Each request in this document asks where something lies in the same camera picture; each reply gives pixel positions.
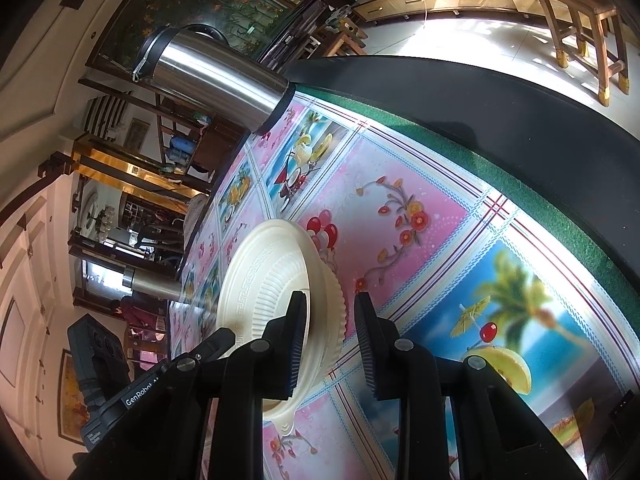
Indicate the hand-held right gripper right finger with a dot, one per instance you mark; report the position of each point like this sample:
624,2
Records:
367,355

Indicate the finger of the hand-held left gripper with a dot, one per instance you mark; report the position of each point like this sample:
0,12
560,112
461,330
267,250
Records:
217,341

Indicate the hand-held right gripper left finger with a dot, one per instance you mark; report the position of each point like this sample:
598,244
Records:
297,355

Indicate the steel thermos flask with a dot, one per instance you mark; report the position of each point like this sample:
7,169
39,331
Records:
155,285

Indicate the printed fruit and flower tablecloth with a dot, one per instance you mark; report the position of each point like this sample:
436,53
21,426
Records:
415,260

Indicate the white woven chair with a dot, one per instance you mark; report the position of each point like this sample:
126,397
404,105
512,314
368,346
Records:
196,220

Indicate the gold framed cabinet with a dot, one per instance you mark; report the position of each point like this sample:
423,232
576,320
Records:
125,165

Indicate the blue water jug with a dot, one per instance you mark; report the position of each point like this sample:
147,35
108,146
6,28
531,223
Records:
180,147

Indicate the steel kettle with black base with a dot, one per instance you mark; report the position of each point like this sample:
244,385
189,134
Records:
210,75

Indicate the dark table with green edge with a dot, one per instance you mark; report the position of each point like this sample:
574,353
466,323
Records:
475,110

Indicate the small wooden stool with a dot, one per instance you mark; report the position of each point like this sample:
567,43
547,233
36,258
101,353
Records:
345,35

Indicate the tall wooden stool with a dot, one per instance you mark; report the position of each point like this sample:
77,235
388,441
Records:
580,5

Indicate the framed wall picture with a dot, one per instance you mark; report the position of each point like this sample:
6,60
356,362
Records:
75,395

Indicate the large floral wall painting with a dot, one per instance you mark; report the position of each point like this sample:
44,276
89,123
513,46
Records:
200,0

